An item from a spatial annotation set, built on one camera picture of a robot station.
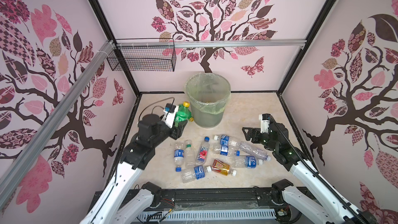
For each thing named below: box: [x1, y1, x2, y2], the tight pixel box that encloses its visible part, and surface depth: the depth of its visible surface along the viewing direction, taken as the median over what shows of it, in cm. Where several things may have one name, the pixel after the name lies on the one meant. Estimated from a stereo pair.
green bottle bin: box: [174, 101, 194, 128], surface depth 66 cm
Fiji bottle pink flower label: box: [195, 136, 210, 165], surface depth 86 cm
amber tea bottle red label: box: [206, 159, 237, 177], surface depth 81 cm
